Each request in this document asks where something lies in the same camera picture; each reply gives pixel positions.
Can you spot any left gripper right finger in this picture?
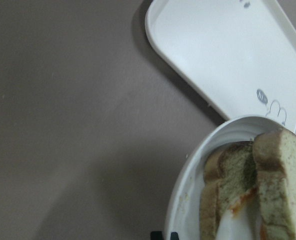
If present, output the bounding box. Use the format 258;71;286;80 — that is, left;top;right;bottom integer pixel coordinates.
170;232;179;240

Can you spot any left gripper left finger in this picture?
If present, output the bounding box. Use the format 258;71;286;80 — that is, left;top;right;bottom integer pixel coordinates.
150;231;164;240

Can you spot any white round plate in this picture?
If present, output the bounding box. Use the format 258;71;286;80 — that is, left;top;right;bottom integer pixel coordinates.
165;116;295;240

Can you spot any fried egg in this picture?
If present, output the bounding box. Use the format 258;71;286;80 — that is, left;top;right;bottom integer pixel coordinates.
216;187;266;240

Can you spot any bread slice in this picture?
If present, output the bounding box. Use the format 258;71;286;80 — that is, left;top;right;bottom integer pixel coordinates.
199;141;257;240
252;129;296;240

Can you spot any cream rabbit tray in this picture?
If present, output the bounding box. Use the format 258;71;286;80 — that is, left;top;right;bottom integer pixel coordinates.
145;0;296;134

